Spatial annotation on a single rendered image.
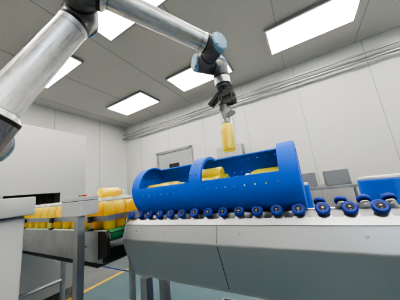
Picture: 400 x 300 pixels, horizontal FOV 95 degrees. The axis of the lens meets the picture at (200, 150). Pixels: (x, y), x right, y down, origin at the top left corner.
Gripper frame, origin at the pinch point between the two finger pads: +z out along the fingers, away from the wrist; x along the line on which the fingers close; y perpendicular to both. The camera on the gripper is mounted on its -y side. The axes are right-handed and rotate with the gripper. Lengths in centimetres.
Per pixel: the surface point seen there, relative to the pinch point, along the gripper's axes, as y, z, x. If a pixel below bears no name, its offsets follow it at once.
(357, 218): 44, 51, -15
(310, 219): 31, 51, -15
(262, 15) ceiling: 18, -193, 160
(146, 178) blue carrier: -56, 24, -11
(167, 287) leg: -55, 91, -2
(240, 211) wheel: 6.1, 46.6, -16.3
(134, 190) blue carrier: -53, 31, -22
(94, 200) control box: -72, 33, -35
